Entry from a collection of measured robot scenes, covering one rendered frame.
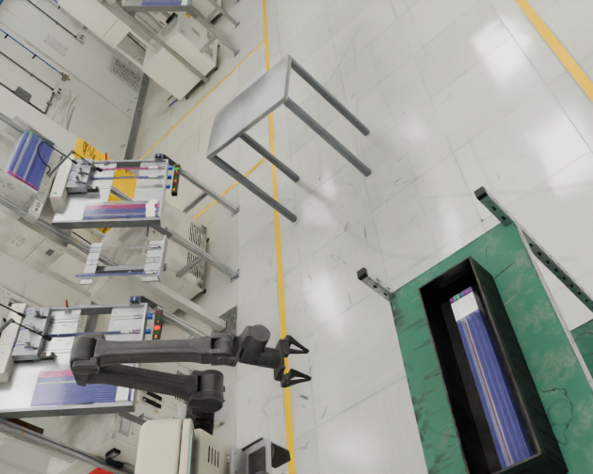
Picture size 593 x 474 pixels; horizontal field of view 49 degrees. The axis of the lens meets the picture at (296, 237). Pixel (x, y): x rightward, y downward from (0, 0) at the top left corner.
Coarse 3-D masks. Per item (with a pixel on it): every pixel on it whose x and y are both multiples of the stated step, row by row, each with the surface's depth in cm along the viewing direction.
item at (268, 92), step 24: (288, 72) 397; (240, 96) 430; (264, 96) 400; (216, 120) 437; (240, 120) 407; (312, 120) 392; (216, 144) 415; (336, 144) 403; (288, 168) 479; (360, 168) 417; (264, 192) 442; (288, 216) 453
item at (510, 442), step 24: (456, 312) 175; (480, 312) 169; (480, 336) 165; (480, 360) 161; (480, 384) 157; (504, 384) 153; (504, 408) 149; (504, 432) 146; (504, 456) 143; (528, 456) 139
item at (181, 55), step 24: (72, 0) 692; (96, 0) 693; (120, 0) 737; (144, 0) 712; (168, 0) 713; (96, 24) 711; (120, 24) 712; (168, 24) 752; (192, 24) 764; (120, 48) 734; (168, 48) 730; (192, 48) 736; (216, 48) 781; (168, 72) 754; (192, 72) 755
